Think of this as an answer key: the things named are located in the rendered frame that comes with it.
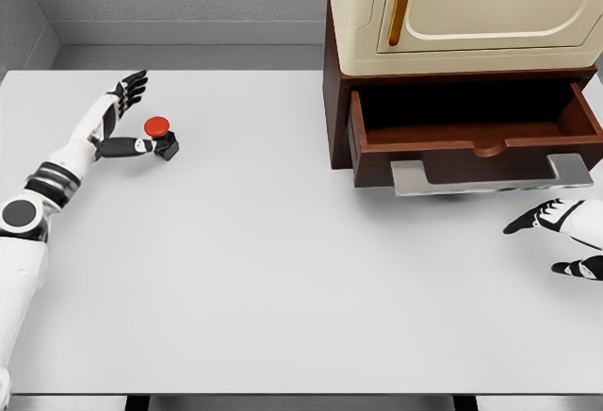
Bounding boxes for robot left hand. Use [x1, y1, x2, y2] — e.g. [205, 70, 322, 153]
[69, 69, 158, 161]

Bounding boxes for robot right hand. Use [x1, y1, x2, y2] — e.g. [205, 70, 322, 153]
[502, 197, 603, 283]

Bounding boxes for red button black switch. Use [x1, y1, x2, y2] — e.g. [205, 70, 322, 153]
[143, 116, 181, 163]

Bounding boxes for brown wooden drawer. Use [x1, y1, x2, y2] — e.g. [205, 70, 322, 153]
[347, 78, 603, 189]

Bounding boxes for cream refrigerator-style cabinet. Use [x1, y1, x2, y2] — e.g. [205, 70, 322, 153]
[327, 0, 603, 77]

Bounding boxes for brown wooden cabinet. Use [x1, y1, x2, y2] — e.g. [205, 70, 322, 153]
[322, 5, 599, 171]

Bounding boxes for silver metal drawer handle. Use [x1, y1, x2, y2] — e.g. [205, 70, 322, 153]
[389, 153, 595, 197]

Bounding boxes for gold cabinet door handle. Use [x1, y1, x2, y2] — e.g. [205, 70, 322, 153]
[387, 0, 418, 47]

